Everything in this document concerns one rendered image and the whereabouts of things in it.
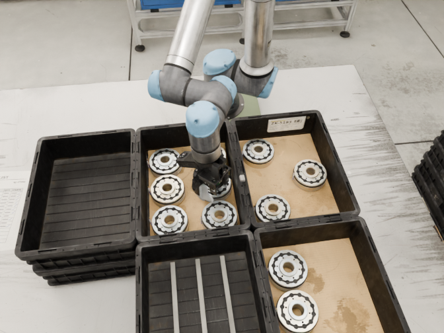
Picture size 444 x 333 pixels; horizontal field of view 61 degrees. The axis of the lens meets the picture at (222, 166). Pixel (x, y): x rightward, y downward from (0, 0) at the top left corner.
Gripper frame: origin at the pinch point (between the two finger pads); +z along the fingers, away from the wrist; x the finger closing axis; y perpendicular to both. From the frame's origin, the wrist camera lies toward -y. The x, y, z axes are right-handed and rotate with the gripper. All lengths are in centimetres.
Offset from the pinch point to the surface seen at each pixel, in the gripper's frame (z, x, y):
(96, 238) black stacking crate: 0.6, -30.6, -15.9
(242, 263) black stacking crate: 2.7, -11.0, 21.4
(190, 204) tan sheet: 1.8, -5.7, -1.9
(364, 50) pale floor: 92, 215, -26
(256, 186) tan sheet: 2.9, 11.8, 10.1
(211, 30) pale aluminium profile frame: 72, 147, -124
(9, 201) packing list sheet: 11, -38, -58
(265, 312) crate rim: -5.9, -20.2, 34.7
